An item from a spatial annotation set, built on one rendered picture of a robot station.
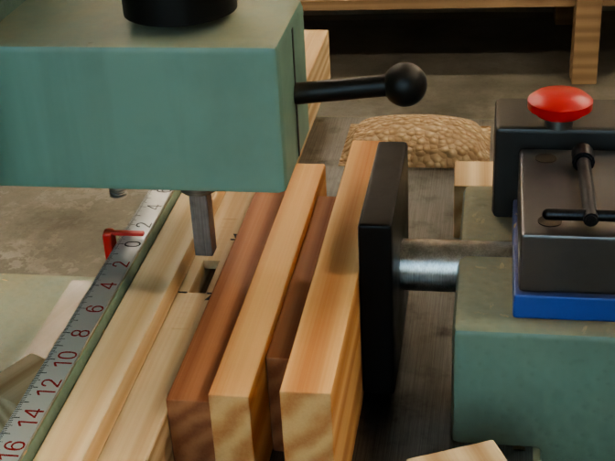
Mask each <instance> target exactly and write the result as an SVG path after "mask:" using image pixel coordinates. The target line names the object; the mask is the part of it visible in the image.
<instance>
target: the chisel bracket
mask: <svg viewBox="0 0 615 461"><path fill-rule="evenodd" d="M304 81H307V70H306V52H305V35H304V17H303V6H302V5H301V2H300V1H299V0H237V8H236V9H235V11H234V12H232V13H231V14H229V15H228V16H226V17H223V18H220V19H218V20H214V21H211V22H208V23H204V24H198V25H194V26H186V27H149V26H142V25H138V24H135V23H133V22H130V21H129V20H127V19H126V18H125V17H124V12H123V6H122V0H26V1H25V2H24V3H22V4H21V5H20V6H19V7H17V8H16V9H15V10H14V11H13V12H11V13H10V14H9V15H8V16H6V17H5V18H4V19H3V20H2V21H0V186H19V187H54V188H125V189H161V190H180V191H181V192H182V193H183V194H185V195H187V196H190V197H204V196H208V195H209V194H212V193H213V192H215V191H231V192H267V193H280V192H283V191H285V190H286V188H287V186H288V183H289V180H290V178H291V176H292V173H293V171H294V168H295V166H296V163H297V160H298V157H299V156H300V152H301V149H302V147H303V144H304V142H305V140H306V137H307V134H308V130H309V121H308V104H307V103H306V104H295V102H294V87H295V85H296V83H297V82H304Z"/></svg>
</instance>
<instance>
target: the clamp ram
mask: <svg viewBox="0 0 615 461"><path fill-rule="evenodd" d="M358 247H359V276H360V304H361V360H362V388H363V390H364V392H367V393H382V394H392V393H394V390H395V384H396V377H397V371H398V365H399V359H400V352H401V346H402V340H403V334H404V327H405V315H406V309H407V303H408V296H409V291H433V292H456V281H457V270H458V265H459V261H460V259H462V258H464V257H466V256H482V257H510V258H512V257H513V242H512V241H463V240H434V239H408V145H407V143H406V142H379V144H378V145H377V149H376V153H375V157H374V160H373V165H372V172H371V175H370V179H369V183H368V187H367V190H366V194H365V198H364V202H363V206H362V210H361V216H360V220H359V224H358Z"/></svg>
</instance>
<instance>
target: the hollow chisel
mask: <svg viewBox="0 0 615 461"><path fill-rule="evenodd" d="M189 205H190V214H191V222H192V230H193V239H194V248H195V255H198V256H212V255H213V254H214V252H215V250H216V248H217V245H216V236H215V227H214V218H213V208H212V199H211V194H209V195H208V196H204V197H190V196H189Z"/></svg>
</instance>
